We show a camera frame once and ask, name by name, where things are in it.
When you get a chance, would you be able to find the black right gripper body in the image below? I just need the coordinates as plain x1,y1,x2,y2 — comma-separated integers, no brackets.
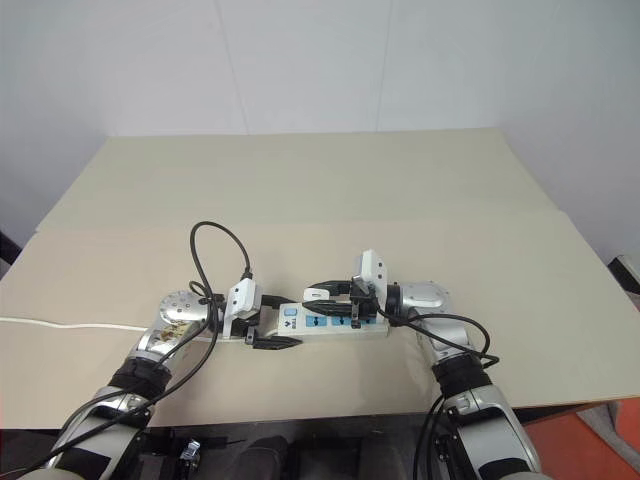
349,279,380,331

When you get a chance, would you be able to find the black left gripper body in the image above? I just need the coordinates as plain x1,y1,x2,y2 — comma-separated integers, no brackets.
232,309,264,348

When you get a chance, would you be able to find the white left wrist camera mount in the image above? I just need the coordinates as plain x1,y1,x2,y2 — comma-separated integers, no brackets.
221,279,264,342

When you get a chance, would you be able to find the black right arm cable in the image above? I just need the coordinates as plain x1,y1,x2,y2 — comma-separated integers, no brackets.
383,308,502,480

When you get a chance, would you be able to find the white power strip cord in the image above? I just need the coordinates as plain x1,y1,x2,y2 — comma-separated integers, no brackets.
0,316,150,333

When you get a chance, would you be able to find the white power strip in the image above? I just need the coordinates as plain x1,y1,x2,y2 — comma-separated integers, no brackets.
209,298,392,345

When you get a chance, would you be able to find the dark object at room edge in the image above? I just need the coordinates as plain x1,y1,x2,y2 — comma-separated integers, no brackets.
0,228,22,272

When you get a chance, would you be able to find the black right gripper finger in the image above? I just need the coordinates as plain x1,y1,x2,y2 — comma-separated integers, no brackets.
306,280,354,297
303,297,354,317

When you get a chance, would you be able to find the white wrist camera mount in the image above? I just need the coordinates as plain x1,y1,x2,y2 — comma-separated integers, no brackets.
221,279,264,342
351,249,389,297

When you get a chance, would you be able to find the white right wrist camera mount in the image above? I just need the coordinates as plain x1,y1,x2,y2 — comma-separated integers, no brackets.
351,249,389,297

